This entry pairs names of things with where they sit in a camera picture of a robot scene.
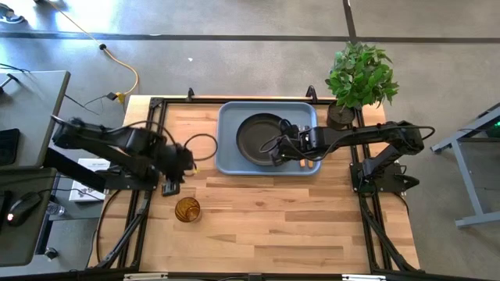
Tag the black chair caster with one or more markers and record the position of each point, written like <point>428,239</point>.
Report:
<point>51,253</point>

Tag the silver metal bracket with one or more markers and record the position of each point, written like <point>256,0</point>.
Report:
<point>363,278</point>
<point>145,277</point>

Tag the blue plastic tray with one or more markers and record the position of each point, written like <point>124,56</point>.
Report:
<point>230,156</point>

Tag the clear water bottle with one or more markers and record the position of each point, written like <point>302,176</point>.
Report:
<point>56,209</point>

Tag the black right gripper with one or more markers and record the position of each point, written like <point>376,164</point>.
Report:
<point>297,142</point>

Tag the black plant pot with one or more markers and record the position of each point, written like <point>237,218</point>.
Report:
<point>338,117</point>

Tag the black table clamp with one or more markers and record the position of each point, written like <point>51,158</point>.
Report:
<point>311,94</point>
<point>190,94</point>

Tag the black aluminium table frame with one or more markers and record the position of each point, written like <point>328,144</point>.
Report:
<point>195,100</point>

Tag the dark desk surface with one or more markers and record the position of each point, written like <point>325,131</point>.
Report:
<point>23,246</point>

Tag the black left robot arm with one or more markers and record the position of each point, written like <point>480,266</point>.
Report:
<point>117,142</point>

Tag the black power adapter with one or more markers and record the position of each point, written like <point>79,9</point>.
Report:
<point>112,96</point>

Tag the grey metal table frame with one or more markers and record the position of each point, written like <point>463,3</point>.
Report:
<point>466,183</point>

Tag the grey desk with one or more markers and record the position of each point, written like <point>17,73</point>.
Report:
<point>31,109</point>

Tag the amber glass cup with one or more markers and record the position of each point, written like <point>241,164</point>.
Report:
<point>187,209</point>

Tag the black round plate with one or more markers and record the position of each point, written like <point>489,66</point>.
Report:
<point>254,138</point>

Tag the black flat desk object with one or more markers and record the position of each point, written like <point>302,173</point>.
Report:
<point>8,146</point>

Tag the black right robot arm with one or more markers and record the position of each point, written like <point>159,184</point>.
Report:
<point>351,136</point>

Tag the person's shoe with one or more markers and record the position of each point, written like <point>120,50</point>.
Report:
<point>9,15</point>

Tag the black computer mouse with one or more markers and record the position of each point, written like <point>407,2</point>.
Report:
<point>23,207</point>

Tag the green leafy plant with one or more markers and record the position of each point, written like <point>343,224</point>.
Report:
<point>359,78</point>

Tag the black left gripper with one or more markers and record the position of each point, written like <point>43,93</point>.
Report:
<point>177,162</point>

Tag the white printed booklet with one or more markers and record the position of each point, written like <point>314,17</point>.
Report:
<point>82,194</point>

